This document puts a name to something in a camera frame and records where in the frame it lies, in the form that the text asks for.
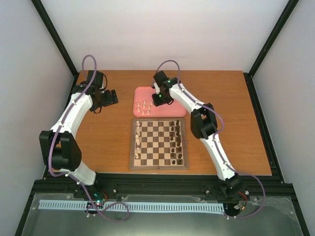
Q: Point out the wooden chess board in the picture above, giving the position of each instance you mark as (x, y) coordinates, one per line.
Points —
(156, 146)

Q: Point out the left black corner post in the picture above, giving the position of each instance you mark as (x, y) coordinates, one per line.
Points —
(55, 36)

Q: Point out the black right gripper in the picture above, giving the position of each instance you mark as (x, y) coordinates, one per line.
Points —
(157, 103)

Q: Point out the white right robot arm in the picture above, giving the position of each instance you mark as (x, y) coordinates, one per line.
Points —
(203, 125)

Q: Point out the pink plastic tray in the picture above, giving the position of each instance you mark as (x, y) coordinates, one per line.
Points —
(145, 94)

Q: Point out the light blue slotted cable duct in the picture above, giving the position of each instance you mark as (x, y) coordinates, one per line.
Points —
(138, 207)

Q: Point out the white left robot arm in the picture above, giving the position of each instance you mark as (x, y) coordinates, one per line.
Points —
(60, 151)

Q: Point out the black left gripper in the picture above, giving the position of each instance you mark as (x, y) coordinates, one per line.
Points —
(110, 101)

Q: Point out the black aluminium frame rail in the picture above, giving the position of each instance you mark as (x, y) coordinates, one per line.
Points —
(207, 188)

